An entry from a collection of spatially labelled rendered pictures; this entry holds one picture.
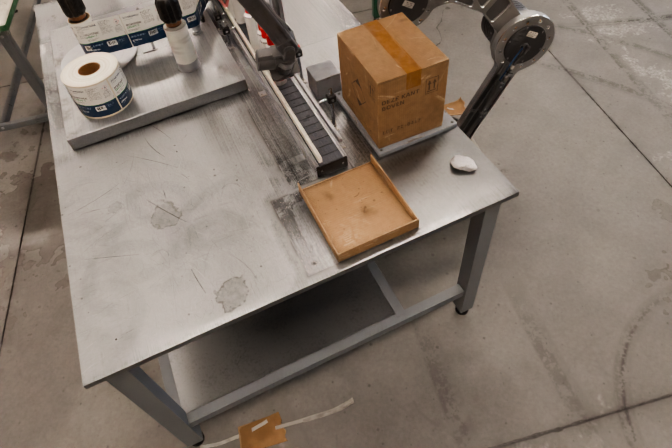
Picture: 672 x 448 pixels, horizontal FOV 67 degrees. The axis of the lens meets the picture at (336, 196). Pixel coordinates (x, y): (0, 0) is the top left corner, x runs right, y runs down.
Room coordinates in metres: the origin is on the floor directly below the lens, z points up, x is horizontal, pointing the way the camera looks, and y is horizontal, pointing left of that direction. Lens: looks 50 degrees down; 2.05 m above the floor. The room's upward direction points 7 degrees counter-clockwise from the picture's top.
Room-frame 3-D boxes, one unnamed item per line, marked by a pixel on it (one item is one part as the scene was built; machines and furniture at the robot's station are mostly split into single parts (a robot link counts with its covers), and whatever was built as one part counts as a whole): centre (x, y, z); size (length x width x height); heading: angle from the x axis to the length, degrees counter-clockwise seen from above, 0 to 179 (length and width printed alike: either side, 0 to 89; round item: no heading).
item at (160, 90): (1.86, 0.73, 0.86); 0.80 x 0.67 x 0.05; 19
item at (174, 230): (1.71, 0.41, 0.82); 2.10 x 1.31 x 0.02; 19
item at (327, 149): (1.89, 0.27, 0.86); 1.65 x 0.08 x 0.04; 19
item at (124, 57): (1.86, 0.89, 0.89); 0.31 x 0.31 x 0.01
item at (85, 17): (1.86, 0.89, 1.04); 0.09 x 0.09 x 0.29
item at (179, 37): (1.73, 0.51, 1.03); 0.09 x 0.09 x 0.30
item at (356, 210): (0.95, -0.06, 0.85); 0.30 x 0.26 x 0.04; 19
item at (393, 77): (1.34, -0.23, 0.99); 0.30 x 0.24 x 0.27; 18
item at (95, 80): (1.57, 0.81, 0.95); 0.20 x 0.20 x 0.14
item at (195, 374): (1.71, 0.41, 0.40); 2.04 x 1.25 x 0.81; 19
